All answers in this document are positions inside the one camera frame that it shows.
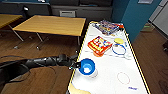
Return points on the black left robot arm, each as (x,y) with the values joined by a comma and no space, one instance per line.
(30,64)

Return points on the cardboard box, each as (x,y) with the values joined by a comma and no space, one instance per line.
(147,27)

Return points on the orange plastic toy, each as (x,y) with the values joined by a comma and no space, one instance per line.
(99,45)

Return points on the white sofa cushion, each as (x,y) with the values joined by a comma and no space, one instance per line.
(67,14)

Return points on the dark grey sofa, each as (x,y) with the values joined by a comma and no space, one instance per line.
(86,8)
(23,9)

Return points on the blue bowl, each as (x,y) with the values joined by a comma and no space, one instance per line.
(86,65)

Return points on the yellow white-topped gaming table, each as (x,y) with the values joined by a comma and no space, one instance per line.
(106,80)

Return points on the yellow framed wall poster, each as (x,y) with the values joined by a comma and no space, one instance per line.
(145,1)

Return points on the colourful game box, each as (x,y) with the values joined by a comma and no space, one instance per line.
(107,27)

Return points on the yellow low table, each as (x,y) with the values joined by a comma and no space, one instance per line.
(6,20)
(50,26)

